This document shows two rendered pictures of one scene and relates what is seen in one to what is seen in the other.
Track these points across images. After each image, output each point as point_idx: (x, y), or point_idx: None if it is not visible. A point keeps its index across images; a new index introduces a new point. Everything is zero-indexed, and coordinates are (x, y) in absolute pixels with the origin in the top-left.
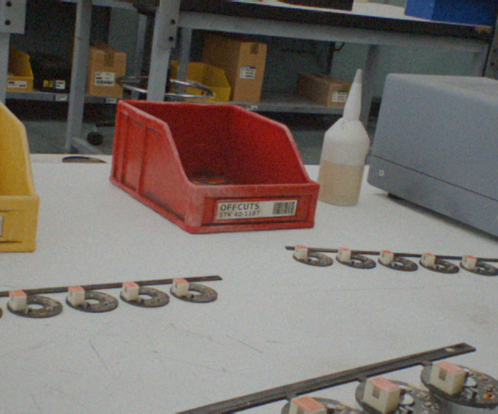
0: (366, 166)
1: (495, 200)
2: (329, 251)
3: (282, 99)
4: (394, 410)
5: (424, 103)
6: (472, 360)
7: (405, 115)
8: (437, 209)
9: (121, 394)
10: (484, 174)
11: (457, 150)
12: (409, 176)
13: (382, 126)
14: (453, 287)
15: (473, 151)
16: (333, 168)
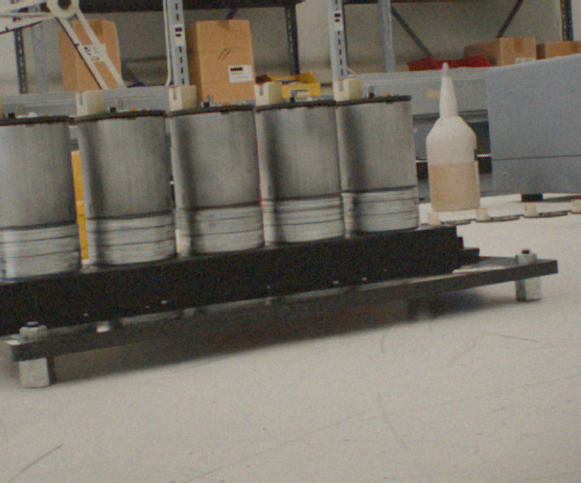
0: (510, 195)
1: None
2: (423, 224)
3: None
4: (280, 102)
5: (524, 83)
6: (536, 239)
7: (511, 103)
8: (564, 189)
9: None
10: None
11: (566, 118)
12: (530, 166)
13: (494, 126)
14: (551, 220)
15: (580, 112)
16: (440, 172)
